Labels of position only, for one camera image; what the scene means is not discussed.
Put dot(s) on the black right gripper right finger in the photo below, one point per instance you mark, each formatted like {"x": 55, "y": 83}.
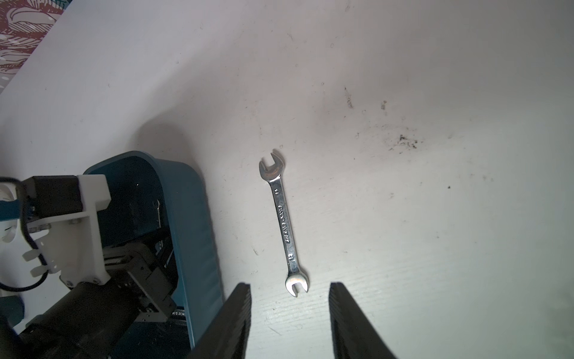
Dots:
{"x": 352, "y": 333}

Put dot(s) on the small silver combination wrench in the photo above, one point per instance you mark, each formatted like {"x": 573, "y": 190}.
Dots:
{"x": 158, "y": 212}

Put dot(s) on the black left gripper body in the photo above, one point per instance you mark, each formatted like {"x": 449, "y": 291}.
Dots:
{"x": 136, "y": 268}

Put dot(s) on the teal plastic storage box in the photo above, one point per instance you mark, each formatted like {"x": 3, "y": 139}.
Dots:
{"x": 136, "y": 180}

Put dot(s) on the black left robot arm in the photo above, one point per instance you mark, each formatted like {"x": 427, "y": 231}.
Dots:
{"x": 91, "y": 319}

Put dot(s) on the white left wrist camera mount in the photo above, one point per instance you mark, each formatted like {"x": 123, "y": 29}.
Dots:
{"x": 63, "y": 211}

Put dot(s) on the large silver open-end wrench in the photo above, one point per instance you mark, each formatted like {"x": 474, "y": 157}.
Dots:
{"x": 273, "y": 175}

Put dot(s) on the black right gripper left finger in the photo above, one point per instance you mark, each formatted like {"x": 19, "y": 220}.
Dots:
{"x": 227, "y": 336}

